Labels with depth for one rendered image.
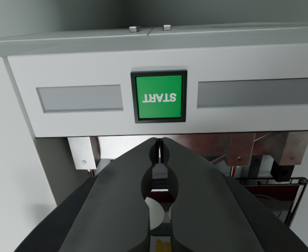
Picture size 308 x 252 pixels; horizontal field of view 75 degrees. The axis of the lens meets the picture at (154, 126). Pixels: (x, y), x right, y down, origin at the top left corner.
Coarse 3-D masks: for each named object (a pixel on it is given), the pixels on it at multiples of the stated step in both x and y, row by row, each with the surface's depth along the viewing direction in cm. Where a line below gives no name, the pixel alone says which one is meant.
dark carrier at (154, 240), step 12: (156, 192) 36; (168, 192) 36; (252, 192) 35; (264, 192) 35; (276, 192) 35; (288, 192) 35; (168, 204) 37; (264, 204) 37; (276, 204) 37; (288, 204) 37; (168, 216) 39; (156, 228) 40; (168, 228) 40; (156, 240) 42; (168, 240) 42
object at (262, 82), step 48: (48, 48) 24; (96, 48) 22; (144, 48) 20; (192, 48) 19; (240, 48) 19; (288, 48) 19; (48, 96) 22; (96, 96) 22; (192, 96) 21; (240, 96) 22; (288, 96) 22
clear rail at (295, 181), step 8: (152, 184) 35; (160, 184) 35; (248, 184) 34; (256, 184) 34; (264, 184) 34; (272, 184) 34; (280, 184) 34; (288, 184) 34; (296, 184) 34; (304, 184) 34
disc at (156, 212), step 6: (150, 198) 37; (150, 204) 37; (156, 204) 37; (150, 210) 38; (156, 210) 38; (162, 210) 38; (150, 216) 39; (156, 216) 39; (162, 216) 39; (150, 222) 40; (156, 222) 40; (150, 228) 40
